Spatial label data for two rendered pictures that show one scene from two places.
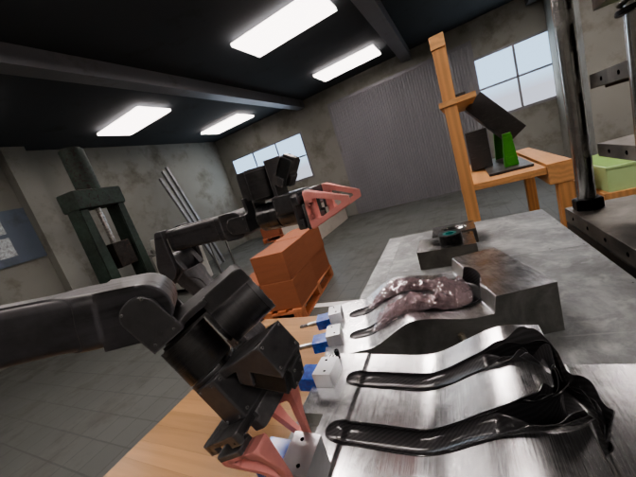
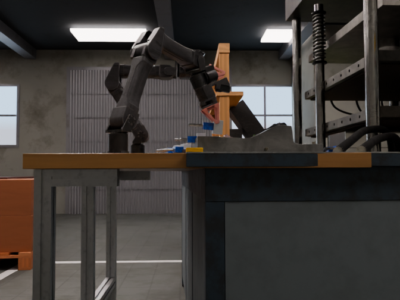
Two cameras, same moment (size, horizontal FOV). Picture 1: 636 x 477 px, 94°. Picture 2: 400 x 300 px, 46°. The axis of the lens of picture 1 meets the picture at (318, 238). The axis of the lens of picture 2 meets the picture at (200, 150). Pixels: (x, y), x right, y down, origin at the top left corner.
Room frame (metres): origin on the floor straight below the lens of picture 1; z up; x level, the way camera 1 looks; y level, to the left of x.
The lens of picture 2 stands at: (-1.24, 1.08, 0.75)
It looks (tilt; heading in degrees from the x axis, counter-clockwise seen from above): 3 degrees up; 330
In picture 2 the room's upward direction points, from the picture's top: straight up
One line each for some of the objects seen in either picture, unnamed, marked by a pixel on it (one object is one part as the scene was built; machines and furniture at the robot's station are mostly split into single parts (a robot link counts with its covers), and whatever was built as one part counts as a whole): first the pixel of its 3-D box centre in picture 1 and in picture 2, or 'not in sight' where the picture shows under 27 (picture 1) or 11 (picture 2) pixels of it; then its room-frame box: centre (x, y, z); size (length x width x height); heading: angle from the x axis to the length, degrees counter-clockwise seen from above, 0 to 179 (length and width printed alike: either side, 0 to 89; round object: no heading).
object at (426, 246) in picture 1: (447, 250); not in sight; (1.07, -0.45, 0.83); 0.20 x 0.15 x 0.07; 64
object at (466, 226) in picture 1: (454, 234); not in sight; (1.24, -0.57, 0.83); 0.17 x 0.13 x 0.06; 64
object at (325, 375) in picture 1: (307, 377); (189, 139); (0.52, 0.10, 0.89); 0.13 x 0.05 x 0.05; 64
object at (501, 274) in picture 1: (420, 306); not in sight; (0.70, -0.20, 0.85); 0.50 x 0.26 x 0.11; 81
